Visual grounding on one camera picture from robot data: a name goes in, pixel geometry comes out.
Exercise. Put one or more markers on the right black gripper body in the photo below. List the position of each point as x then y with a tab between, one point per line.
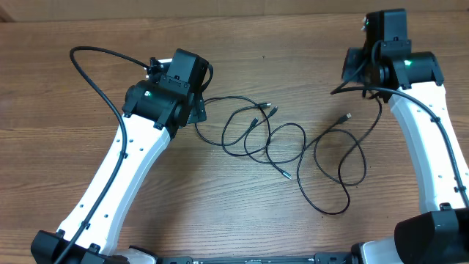
354	70

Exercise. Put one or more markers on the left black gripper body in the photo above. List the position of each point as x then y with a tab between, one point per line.
198	112

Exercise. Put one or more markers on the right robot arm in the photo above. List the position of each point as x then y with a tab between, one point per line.
412	84

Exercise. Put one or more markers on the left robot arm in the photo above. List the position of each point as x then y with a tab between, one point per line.
169	98

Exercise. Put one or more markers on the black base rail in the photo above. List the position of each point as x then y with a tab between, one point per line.
278	259

